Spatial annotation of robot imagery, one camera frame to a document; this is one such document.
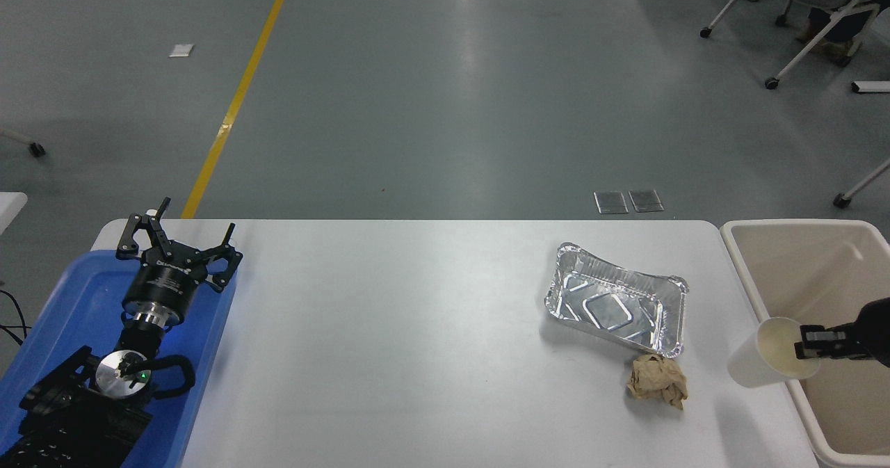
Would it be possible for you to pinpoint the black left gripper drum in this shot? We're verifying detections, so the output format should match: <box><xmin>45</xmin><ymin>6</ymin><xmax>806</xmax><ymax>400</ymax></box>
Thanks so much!
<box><xmin>122</xmin><ymin>245</ymin><xmax>209</xmax><ymax>325</ymax></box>

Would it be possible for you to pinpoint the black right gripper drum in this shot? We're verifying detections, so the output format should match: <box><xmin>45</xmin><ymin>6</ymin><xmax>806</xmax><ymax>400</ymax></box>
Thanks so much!
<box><xmin>851</xmin><ymin>297</ymin><xmax>890</xmax><ymax>369</ymax></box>

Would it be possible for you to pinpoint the white paper cup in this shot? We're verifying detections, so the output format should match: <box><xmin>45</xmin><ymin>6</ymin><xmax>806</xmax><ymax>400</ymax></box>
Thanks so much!
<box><xmin>727</xmin><ymin>316</ymin><xmax>822</xmax><ymax>389</ymax></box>

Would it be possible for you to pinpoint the large pale plastic bin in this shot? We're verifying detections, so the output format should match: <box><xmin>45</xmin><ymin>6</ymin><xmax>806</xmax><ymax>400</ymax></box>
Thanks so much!
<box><xmin>719</xmin><ymin>219</ymin><xmax>890</xmax><ymax>468</ymax></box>

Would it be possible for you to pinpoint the blue plastic tray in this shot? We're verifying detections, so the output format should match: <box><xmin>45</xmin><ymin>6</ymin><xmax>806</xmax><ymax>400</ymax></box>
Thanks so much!
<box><xmin>0</xmin><ymin>247</ymin><xmax>237</xmax><ymax>468</ymax></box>

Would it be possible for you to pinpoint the white side table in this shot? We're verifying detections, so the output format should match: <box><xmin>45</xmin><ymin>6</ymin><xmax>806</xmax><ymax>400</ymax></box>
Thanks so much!
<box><xmin>0</xmin><ymin>192</ymin><xmax>29</xmax><ymax>236</ymax></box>

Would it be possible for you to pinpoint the white chair leg with caster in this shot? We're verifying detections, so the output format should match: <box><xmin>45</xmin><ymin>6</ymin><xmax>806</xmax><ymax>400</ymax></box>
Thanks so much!
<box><xmin>833</xmin><ymin>160</ymin><xmax>890</xmax><ymax>209</ymax></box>

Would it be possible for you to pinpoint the white leg with black caster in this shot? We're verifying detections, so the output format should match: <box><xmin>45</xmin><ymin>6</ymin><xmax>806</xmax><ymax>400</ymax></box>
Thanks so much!
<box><xmin>0</xmin><ymin>127</ymin><xmax>47</xmax><ymax>158</ymax></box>

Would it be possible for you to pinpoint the crumpled tan paper ball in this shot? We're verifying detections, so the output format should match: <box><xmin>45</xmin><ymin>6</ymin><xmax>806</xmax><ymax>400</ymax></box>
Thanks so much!
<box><xmin>626</xmin><ymin>354</ymin><xmax>689</xmax><ymax>411</ymax></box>

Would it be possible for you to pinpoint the rectangular aluminium foil tray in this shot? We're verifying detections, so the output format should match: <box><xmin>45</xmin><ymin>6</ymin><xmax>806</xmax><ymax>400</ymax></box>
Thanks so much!
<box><xmin>544</xmin><ymin>243</ymin><xmax>690</xmax><ymax>359</ymax></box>

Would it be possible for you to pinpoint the thin black cable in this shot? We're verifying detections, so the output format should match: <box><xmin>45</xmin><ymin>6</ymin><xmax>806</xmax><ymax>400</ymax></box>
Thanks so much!
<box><xmin>0</xmin><ymin>289</ymin><xmax>31</xmax><ymax>348</ymax></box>

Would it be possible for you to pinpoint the white frame wheeled chair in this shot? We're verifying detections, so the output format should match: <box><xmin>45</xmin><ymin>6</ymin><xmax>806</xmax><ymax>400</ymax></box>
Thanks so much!
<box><xmin>699</xmin><ymin>0</ymin><xmax>878</xmax><ymax>90</ymax></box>

